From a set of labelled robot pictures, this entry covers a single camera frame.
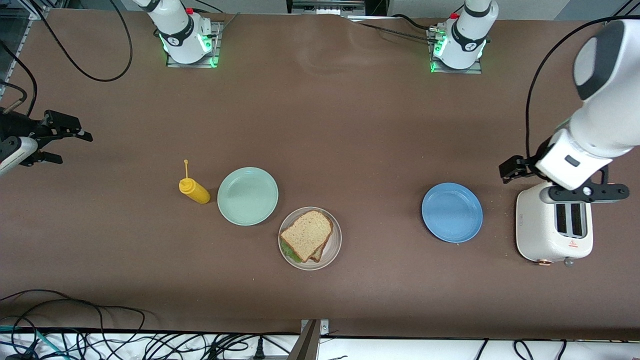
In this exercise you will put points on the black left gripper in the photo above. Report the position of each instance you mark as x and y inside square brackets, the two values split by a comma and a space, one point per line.
[521, 166]

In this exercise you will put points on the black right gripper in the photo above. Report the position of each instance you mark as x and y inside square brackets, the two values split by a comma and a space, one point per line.
[20, 127]

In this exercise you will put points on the yellow mustard squeeze bottle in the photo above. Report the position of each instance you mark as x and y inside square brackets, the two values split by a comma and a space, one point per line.
[196, 191]

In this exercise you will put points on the brown bread slice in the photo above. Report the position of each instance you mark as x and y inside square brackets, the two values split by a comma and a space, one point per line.
[307, 234]
[320, 254]

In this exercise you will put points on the green lettuce leaf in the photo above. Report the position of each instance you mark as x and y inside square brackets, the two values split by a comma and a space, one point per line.
[290, 252]

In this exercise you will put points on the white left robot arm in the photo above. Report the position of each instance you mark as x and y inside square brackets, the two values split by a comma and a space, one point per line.
[600, 115]

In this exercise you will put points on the blue plate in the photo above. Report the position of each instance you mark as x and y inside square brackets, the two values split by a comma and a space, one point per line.
[452, 212]

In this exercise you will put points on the mint green plate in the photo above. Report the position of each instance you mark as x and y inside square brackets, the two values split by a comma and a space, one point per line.
[247, 196]

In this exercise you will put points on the beige plate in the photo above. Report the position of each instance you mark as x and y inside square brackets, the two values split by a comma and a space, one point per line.
[334, 247]

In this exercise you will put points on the white two-slot toaster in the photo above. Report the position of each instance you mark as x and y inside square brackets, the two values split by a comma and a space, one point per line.
[537, 230]

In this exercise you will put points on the black power plug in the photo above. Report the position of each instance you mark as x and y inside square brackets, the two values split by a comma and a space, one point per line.
[259, 350]

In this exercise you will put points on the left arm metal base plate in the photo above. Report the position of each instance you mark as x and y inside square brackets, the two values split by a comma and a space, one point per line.
[472, 71]

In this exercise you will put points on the aluminium corner bracket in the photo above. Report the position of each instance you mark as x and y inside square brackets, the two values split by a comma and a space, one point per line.
[34, 13]

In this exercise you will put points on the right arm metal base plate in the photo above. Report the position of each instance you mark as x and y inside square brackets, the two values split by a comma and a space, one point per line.
[216, 50]

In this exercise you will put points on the black equipment frame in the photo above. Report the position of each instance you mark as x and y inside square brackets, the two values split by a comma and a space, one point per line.
[375, 6]

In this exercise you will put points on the grey metal table bracket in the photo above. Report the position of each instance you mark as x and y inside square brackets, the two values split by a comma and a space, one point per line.
[310, 340]

